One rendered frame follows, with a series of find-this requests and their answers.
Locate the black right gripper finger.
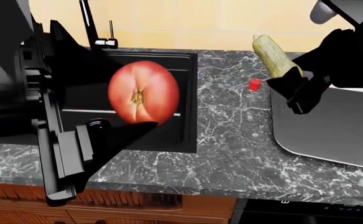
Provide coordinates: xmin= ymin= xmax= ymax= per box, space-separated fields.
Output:
xmin=266 ymin=67 xmax=310 ymax=103
xmin=286 ymin=73 xmax=332 ymax=115

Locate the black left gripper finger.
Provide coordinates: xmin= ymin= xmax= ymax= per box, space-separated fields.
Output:
xmin=75 ymin=118 xmax=159 ymax=190
xmin=50 ymin=19 xmax=131 ymax=88

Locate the green zucchini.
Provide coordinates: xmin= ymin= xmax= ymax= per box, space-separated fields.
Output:
xmin=252 ymin=34 xmax=305 ymax=79

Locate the red apple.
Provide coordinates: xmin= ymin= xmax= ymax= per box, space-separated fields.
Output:
xmin=108 ymin=60 xmax=181 ymax=127

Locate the grey metal tray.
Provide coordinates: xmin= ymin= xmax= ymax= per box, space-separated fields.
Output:
xmin=269 ymin=85 xmax=363 ymax=172

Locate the black sink faucet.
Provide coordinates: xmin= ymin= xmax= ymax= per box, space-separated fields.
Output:
xmin=78 ymin=0 xmax=119 ymax=50

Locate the black kitchen sink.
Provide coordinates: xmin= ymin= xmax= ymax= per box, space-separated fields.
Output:
xmin=54 ymin=47 xmax=198 ymax=154

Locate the small red cube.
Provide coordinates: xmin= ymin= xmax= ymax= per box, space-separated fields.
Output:
xmin=247 ymin=78 xmax=261 ymax=91

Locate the brown wooden cabinet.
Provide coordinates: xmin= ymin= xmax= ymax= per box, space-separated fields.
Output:
xmin=0 ymin=182 xmax=239 ymax=224

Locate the black under-counter appliance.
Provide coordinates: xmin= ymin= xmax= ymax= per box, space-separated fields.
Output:
xmin=231 ymin=198 xmax=363 ymax=224

